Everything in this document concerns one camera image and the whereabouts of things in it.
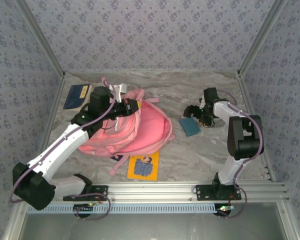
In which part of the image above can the small teal notebook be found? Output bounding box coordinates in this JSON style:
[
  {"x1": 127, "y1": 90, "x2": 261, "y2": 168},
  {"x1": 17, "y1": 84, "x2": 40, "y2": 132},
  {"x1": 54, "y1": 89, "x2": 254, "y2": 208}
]
[{"x1": 178, "y1": 116, "x2": 202, "y2": 138}]

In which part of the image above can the pink student backpack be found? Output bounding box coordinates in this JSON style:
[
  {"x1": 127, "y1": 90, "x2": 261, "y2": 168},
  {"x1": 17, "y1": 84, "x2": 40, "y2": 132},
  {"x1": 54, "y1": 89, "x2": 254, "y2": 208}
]
[{"x1": 78, "y1": 76, "x2": 176, "y2": 176}]

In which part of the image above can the thick navy book yellow label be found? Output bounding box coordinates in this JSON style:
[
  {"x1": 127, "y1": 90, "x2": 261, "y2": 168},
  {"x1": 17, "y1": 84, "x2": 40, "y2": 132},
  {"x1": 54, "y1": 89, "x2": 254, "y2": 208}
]
[{"x1": 62, "y1": 83, "x2": 93, "y2": 111}]

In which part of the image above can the orange book blue illustration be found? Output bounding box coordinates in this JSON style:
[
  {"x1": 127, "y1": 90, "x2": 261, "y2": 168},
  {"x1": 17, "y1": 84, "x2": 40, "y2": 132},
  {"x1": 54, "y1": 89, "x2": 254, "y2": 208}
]
[{"x1": 126, "y1": 149, "x2": 161, "y2": 182}]

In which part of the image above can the black controller board with LEDs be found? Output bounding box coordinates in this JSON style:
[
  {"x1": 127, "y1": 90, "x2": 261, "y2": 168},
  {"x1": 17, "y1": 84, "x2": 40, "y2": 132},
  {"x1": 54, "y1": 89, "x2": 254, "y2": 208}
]
[
  {"x1": 73, "y1": 203, "x2": 95, "y2": 218},
  {"x1": 215, "y1": 204, "x2": 235, "y2": 217}
]

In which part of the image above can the grey metal panel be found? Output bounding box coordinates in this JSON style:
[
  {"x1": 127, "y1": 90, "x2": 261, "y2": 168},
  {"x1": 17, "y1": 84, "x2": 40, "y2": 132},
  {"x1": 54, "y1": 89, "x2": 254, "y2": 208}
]
[{"x1": 17, "y1": 209, "x2": 290, "y2": 240}]

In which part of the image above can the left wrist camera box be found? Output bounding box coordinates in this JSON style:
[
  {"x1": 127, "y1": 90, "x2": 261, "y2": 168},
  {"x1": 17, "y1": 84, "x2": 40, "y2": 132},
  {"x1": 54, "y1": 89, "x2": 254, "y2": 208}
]
[{"x1": 108, "y1": 83, "x2": 128, "y2": 103}]

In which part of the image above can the aluminium side rail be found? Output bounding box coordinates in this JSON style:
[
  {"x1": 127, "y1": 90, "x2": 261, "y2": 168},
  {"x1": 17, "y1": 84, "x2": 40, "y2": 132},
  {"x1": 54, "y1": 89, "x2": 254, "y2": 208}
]
[
  {"x1": 236, "y1": 73, "x2": 276, "y2": 183},
  {"x1": 27, "y1": 74, "x2": 66, "y2": 185}
]

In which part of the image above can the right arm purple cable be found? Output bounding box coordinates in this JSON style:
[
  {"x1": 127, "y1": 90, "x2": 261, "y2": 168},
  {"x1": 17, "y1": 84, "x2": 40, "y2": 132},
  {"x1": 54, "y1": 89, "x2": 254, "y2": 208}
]
[{"x1": 218, "y1": 89, "x2": 265, "y2": 186}]

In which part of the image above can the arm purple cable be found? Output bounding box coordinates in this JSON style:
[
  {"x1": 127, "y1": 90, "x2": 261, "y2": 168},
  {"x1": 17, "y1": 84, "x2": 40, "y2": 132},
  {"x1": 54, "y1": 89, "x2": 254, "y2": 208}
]
[
  {"x1": 9, "y1": 93, "x2": 116, "y2": 204},
  {"x1": 218, "y1": 89, "x2": 265, "y2": 186}
]

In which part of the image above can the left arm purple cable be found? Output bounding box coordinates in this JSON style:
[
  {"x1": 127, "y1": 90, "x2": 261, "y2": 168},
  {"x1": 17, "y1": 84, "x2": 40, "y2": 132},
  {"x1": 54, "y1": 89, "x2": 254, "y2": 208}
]
[{"x1": 9, "y1": 93, "x2": 116, "y2": 204}]

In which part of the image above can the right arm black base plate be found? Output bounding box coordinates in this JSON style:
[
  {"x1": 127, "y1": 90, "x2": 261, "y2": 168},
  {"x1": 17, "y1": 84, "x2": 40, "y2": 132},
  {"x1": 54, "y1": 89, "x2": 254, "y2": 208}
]
[{"x1": 195, "y1": 184, "x2": 242, "y2": 202}]

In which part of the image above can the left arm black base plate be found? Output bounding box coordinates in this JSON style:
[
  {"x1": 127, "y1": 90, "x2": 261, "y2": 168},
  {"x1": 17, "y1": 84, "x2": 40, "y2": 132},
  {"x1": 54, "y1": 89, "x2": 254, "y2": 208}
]
[{"x1": 62, "y1": 185, "x2": 109, "y2": 202}]

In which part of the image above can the aluminium mounting rail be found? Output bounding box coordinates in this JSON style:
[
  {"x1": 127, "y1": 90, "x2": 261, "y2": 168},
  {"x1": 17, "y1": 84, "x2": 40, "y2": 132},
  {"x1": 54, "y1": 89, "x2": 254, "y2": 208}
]
[{"x1": 16, "y1": 182, "x2": 290, "y2": 204}]

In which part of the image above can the aluminium frame post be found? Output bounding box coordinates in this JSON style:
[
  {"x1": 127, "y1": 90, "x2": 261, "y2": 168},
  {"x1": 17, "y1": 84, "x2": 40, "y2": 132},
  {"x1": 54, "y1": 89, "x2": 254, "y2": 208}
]
[
  {"x1": 14, "y1": 0, "x2": 66, "y2": 79},
  {"x1": 236, "y1": 0, "x2": 289, "y2": 79}
]

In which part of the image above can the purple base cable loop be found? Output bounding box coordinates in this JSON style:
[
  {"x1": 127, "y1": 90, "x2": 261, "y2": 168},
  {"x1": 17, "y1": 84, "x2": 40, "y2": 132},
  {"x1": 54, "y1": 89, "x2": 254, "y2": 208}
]
[
  {"x1": 218, "y1": 187, "x2": 248, "y2": 220},
  {"x1": 74, "y1": 192, "x2": 112, "y2": 221}
]

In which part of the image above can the pale blue slotted cable duct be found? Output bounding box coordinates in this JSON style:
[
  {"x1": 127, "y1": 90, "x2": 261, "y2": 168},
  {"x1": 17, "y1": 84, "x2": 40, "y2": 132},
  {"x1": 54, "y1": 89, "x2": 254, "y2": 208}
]
[{"x1": 43, "y1": 203, "x2": 222, "y2": 215}]

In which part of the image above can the aluminium lower frame leg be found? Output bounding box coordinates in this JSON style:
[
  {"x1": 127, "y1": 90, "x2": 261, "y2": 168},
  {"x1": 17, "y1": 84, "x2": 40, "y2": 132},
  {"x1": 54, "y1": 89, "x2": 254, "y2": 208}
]
[
  {"x1": 276, "y1": 201, "x2": 300, "y2": 240},
  {"x1": 2, "y1": 202, "x2": 28, "y2": 240}
]

